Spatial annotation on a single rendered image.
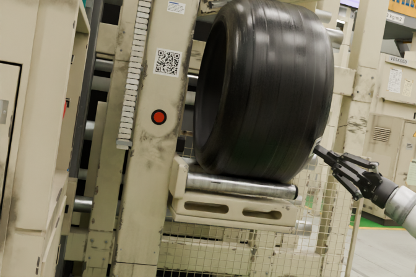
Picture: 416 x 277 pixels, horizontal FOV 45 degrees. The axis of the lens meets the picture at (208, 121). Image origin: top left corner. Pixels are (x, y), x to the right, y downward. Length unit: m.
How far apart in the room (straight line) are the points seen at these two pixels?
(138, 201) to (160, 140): 0.19
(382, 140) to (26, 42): 5.59
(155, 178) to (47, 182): 0.72
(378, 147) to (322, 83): 4.85
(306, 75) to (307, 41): 0.10
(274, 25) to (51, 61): 0.76
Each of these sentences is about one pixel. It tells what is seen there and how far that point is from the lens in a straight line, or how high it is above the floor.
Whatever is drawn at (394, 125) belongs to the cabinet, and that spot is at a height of 1.14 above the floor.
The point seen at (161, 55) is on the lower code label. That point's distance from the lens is 1.47.
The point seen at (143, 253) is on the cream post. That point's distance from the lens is 1.55.
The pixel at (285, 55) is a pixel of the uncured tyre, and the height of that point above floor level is 1.28.
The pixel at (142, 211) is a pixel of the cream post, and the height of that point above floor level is 0.78.
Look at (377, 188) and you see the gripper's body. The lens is 1.37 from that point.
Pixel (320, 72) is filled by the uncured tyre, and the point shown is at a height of 1.25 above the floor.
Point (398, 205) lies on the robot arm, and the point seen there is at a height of 0.95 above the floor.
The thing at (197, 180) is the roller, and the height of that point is 0.90.
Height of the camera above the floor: 1.15
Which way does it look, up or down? 3 degrees down
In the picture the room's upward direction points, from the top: 9 degrees clockwise
